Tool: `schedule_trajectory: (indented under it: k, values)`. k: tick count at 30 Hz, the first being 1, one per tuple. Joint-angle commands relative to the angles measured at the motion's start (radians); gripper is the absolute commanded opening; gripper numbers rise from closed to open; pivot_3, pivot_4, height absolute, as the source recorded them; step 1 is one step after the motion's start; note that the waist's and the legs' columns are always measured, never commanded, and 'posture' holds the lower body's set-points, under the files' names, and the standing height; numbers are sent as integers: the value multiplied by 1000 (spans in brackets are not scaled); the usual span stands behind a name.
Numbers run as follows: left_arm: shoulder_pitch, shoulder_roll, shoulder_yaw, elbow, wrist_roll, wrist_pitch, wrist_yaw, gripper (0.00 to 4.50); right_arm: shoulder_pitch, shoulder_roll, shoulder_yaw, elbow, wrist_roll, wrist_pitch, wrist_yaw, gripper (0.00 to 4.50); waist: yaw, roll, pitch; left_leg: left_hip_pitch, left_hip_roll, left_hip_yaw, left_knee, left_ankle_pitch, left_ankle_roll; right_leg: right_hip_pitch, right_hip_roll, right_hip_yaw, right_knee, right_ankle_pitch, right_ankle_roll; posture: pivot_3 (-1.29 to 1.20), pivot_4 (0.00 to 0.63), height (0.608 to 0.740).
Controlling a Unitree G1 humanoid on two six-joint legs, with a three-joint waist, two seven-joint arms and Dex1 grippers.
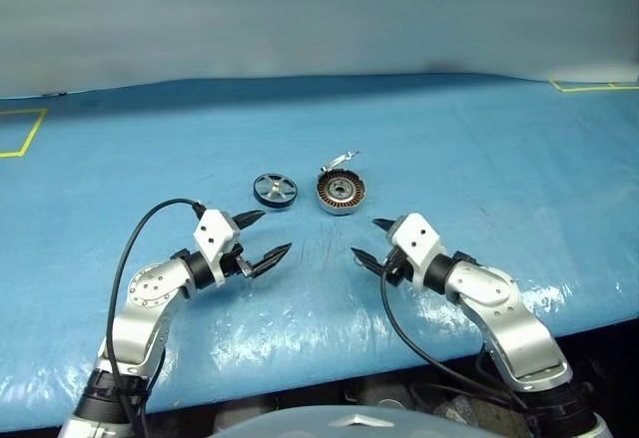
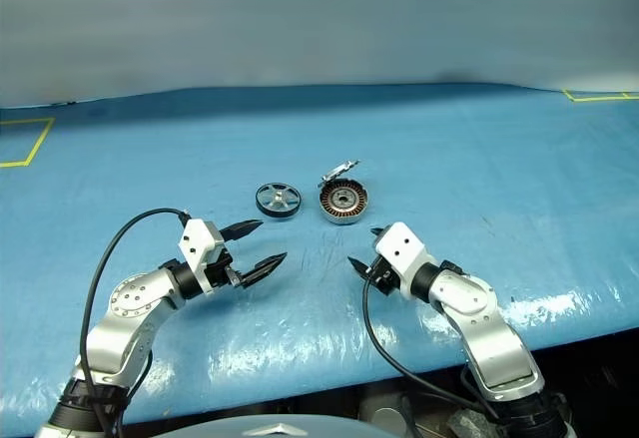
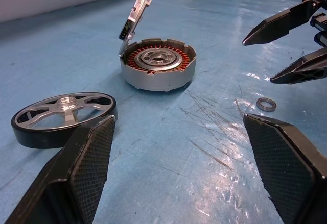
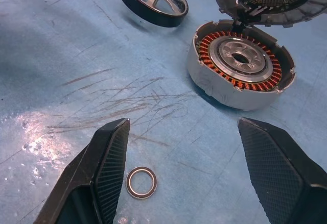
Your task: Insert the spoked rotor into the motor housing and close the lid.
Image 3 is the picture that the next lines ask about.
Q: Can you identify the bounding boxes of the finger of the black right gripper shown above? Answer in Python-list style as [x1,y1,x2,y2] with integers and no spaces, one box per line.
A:
[270,47,327,84]
[242,0,324,47]

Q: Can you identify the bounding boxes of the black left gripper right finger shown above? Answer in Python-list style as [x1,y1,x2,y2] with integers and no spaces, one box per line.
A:
[243,113,327,224]

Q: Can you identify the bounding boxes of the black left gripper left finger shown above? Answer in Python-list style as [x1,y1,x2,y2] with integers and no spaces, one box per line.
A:
[5,115,116,224]

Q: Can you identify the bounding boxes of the black rotor ring silver spokes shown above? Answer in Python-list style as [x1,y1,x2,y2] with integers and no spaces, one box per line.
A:
[10,92,118,150]

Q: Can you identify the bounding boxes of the silver motor stator copper windings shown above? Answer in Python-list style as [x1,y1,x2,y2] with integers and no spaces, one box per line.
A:
[120,38,197,92]

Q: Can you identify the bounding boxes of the silver finned motor cover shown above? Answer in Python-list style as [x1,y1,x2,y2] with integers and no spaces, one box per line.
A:
[117,0,158,58]

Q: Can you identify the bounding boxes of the small steel bearing ring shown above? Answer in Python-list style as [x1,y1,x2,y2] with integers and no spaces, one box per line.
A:
[255,97,277,112]

